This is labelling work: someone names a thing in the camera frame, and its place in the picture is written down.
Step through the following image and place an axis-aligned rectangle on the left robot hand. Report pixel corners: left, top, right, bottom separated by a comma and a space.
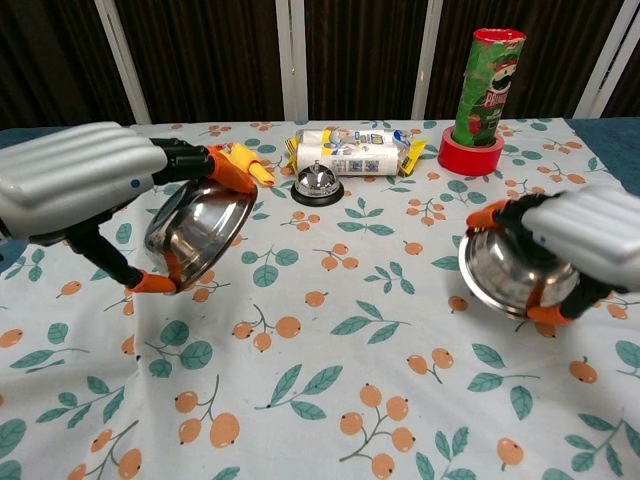
0, 121, 259, 296

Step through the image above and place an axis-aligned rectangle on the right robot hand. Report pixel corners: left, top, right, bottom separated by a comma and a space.
465, 183, 640, 325

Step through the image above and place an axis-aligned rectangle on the stainless steel bowl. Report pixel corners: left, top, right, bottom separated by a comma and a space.
458, 227, 581, 321
143, 177, 259, 296

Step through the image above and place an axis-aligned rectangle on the red tape roll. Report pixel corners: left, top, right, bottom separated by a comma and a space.
437, 124, 505, 177

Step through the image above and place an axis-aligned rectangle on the green Pringles can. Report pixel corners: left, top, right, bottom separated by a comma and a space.
452, 27, 529, 149

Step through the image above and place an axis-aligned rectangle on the yellow rubber chicken toy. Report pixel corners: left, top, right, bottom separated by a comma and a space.
222, 141, 277, 189

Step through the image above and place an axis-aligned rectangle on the silver call bell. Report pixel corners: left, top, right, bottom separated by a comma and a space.
290, 160, 345, 206

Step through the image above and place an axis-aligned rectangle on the white snack packet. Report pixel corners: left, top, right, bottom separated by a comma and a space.
283, 127, 427, 177

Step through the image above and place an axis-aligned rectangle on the floral white tablecloth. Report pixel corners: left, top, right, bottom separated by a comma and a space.
0, 118, 640, 480

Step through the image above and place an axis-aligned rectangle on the white partition post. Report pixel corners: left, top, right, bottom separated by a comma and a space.
572, 0, 640, 120
411, 0, 447, 121
275, 0, 310, 122
93, 0, 153, 125

